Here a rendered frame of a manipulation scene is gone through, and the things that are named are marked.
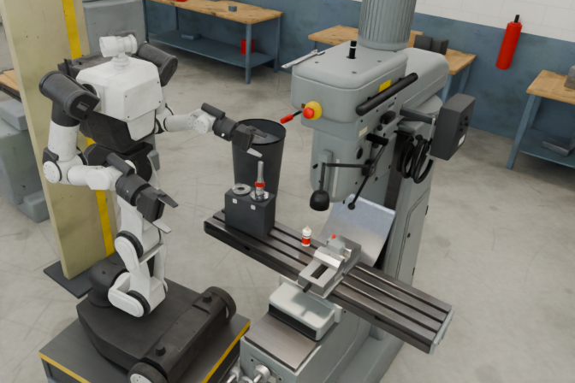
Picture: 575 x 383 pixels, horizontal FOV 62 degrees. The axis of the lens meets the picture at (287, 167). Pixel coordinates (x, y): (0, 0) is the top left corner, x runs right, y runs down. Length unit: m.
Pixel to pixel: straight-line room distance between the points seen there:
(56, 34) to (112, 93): 1.25
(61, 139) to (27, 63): 1.17
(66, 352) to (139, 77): 1.46
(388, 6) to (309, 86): 0.44
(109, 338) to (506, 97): 4.92
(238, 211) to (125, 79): 0.89
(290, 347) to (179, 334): 0.55
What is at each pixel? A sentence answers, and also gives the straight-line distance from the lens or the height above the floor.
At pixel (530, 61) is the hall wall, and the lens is 5.91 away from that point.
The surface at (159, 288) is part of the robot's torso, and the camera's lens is 2.38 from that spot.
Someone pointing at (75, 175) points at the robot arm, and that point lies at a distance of 1.76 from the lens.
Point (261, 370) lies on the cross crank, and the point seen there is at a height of 0.66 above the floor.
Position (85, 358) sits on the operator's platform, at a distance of 2.64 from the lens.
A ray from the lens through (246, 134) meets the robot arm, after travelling 1.90.
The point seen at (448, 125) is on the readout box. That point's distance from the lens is 1.89.
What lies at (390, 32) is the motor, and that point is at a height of 1.96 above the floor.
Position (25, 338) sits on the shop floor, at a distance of 3.38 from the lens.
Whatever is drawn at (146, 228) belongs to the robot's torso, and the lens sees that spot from 2.11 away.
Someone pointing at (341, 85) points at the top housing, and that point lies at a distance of 1.53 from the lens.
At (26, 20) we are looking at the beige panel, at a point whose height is 1.74.
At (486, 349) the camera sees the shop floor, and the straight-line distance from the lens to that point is 3.39.
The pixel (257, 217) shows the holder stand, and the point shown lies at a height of 1.04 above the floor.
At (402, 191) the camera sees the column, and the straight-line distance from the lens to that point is 2.29.
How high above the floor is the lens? 2.40
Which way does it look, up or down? 30 degrees down
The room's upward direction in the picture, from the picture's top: 4 degrees clockwise
